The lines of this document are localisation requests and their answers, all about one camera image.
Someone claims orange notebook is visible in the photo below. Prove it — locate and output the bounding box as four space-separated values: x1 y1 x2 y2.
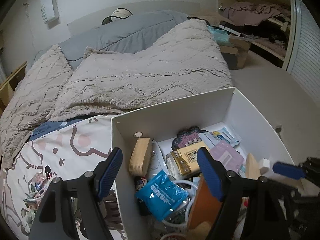
188 176 222 229

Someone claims cartoon print bed sheet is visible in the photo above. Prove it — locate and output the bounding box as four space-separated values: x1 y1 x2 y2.
1 115 111 239

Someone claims pink card packet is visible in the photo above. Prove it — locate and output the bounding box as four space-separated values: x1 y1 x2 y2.
209 140 244 173

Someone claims yellow sachet packet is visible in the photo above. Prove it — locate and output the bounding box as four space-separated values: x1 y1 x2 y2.
170 141 210 179

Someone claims wooden block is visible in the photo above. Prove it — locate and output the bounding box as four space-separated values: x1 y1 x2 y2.
129 138 152 177

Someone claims white shoe box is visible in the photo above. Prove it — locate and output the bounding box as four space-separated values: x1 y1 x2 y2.
111 87 293 239

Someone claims blue plastic packet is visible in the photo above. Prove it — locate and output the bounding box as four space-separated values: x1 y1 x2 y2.
135 170 189 221

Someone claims cardboard box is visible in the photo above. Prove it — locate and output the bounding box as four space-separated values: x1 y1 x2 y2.
220 35 253 70

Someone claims wooden shelf unit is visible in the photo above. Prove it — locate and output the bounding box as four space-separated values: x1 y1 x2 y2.
0 61 27 113

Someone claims beige fluffy blanket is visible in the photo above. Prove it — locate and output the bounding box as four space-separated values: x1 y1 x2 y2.
1 18 233 169

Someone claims pink clothes pile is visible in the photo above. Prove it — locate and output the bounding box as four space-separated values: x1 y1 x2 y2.
223 2 291 26

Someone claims grey pillow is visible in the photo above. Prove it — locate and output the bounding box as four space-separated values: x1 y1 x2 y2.
59 10 188 69

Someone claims white cap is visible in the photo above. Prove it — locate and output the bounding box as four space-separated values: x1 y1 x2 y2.
101 8 132 25

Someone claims white wall sign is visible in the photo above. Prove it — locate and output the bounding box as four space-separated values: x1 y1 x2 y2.
40 0 60 29

